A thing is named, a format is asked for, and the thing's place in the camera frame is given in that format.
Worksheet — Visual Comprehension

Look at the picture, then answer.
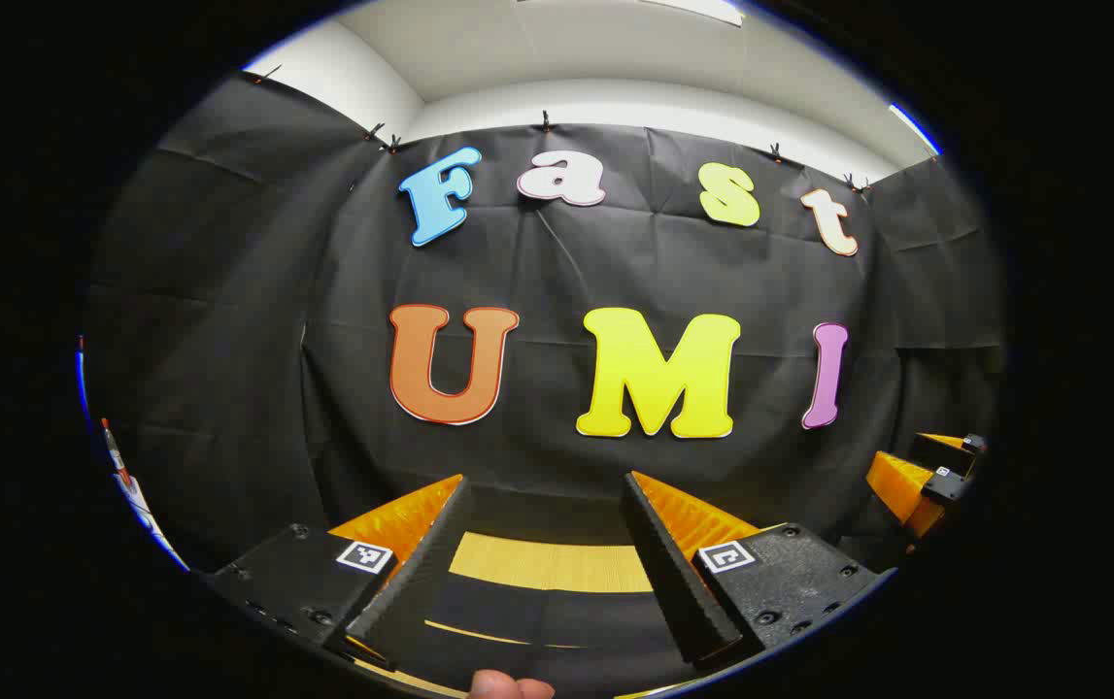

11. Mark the ceiling light panel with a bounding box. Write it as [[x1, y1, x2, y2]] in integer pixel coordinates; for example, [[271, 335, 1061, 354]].
[[639, 0, 744, 26]]

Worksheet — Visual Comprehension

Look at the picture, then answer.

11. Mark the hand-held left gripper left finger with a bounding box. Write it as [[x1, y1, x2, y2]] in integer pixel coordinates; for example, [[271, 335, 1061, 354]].
[[205, 473, 475, 673]]

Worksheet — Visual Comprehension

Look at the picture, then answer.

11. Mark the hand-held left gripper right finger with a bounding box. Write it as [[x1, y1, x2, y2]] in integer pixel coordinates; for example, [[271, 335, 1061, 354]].
[[619, 471, 897, 669]]

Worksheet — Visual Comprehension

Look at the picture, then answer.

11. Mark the white printed banner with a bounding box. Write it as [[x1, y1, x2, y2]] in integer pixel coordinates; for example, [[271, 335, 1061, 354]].
[[76, 335, 190, 574]]

